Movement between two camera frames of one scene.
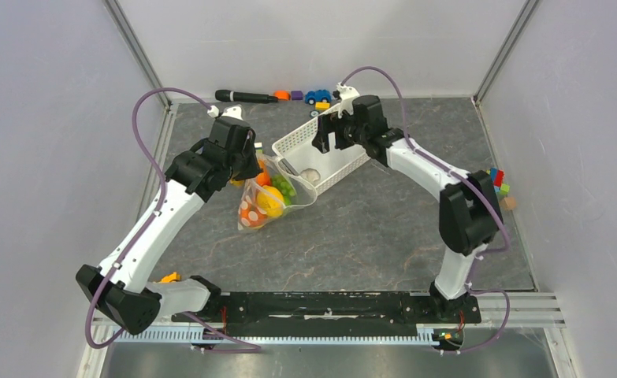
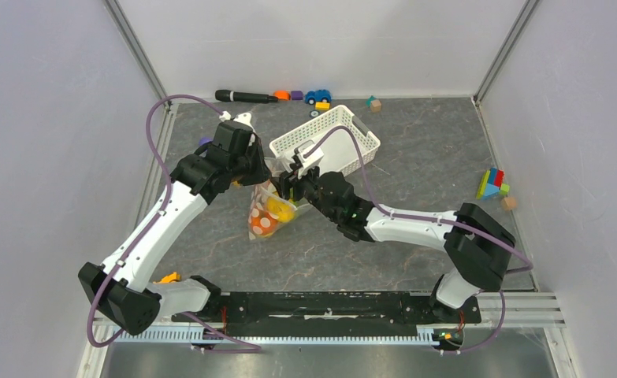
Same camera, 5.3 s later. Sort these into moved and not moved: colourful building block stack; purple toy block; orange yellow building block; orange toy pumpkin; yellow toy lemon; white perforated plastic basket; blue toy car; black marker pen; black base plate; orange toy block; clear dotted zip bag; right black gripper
Moved: yellow toy lemon; right black gripper; orange toy pumpkin; clear dotted zip bag
Not moved: black base plate; purple toy block; colourful building block stack; white perforated plastic basket; blue toy car; orange yellow building block; black marker pen; orange toy block
